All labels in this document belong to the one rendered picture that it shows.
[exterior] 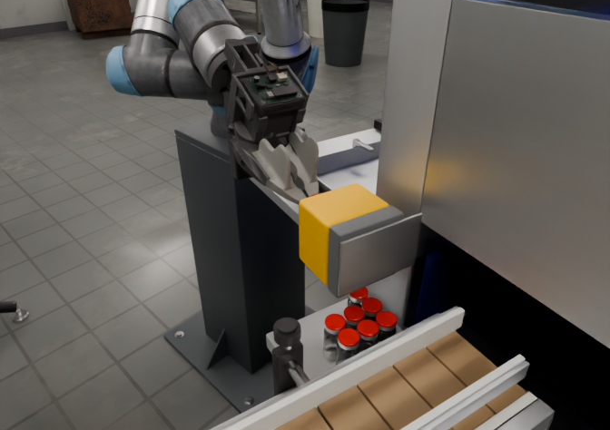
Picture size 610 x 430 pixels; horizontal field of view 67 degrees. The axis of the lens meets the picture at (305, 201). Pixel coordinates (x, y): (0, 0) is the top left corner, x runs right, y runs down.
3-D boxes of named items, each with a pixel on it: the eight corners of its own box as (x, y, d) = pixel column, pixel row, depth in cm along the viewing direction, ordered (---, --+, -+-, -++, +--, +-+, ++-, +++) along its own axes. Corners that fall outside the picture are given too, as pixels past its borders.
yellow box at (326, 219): (397, 274, 46) (405, 212, 42) (337, 300, 42) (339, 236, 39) (351, 236, 51) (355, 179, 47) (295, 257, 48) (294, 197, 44)
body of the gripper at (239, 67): (251, 111, 47) (207, 39, 53) (241, 165, 54) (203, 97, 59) (315, 98, 51) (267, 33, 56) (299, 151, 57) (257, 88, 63)
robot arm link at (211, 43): (191, 77, 61) (248, 68, 65) (204, 100, 59) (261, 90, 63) (193, 27, 55) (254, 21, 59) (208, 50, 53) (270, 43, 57)
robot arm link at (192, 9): (223, 16, 70) (207, -35, 62) (254, 62, 65) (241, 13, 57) (176, 38, 69) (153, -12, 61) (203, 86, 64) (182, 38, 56)
